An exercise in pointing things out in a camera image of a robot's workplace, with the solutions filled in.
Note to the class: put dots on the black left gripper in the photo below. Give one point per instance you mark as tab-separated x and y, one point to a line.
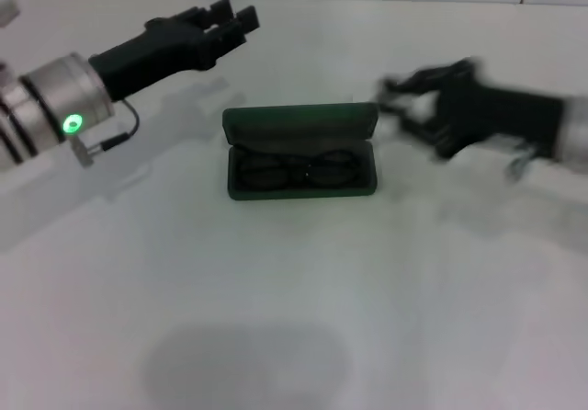
161	51

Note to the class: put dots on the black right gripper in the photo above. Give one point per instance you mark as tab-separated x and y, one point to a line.
496	106

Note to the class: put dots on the green glasses case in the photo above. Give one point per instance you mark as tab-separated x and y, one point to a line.
298	122

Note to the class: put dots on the black glasses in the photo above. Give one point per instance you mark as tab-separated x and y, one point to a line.
298	173

